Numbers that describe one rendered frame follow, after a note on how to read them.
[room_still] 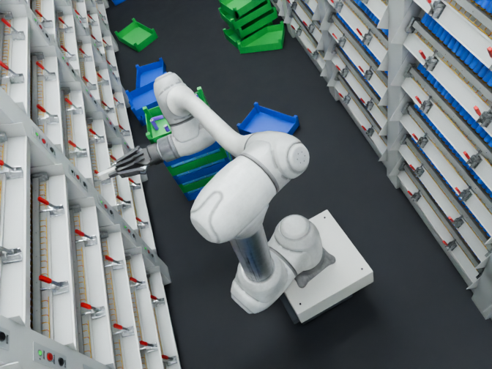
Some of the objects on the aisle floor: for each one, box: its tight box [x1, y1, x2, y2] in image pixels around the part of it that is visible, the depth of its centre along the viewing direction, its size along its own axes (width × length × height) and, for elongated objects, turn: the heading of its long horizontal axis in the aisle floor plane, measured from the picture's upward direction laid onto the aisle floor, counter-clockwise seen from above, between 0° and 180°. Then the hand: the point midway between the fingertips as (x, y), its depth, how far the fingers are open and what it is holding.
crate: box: [236, 102, 299, 135], centre depth 258 cm, size 30×20×8 cm
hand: (108, 173), depth 158 cm, fingers closed
